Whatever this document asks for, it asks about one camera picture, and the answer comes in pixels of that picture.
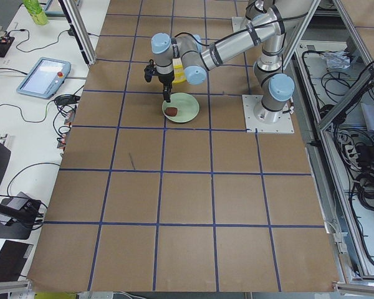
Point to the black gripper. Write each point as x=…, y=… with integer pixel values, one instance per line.
x=165, y=80

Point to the yellow steamer tray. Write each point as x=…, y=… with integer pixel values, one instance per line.
x=179, y=72

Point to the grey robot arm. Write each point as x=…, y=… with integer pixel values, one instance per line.
x=266, y=27

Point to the brown bun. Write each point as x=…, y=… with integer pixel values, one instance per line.
x=171, y=111

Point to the light green round plate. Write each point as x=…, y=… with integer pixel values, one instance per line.
x=187, y=105

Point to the teach pendant tablet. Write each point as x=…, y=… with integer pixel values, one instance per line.
x=45, y=78

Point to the green bottle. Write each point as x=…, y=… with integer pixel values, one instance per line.
x=36, y=12

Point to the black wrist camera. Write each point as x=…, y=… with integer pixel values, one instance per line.
x=150, y=71

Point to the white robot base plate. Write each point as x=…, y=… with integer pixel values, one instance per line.
x=260, y=120

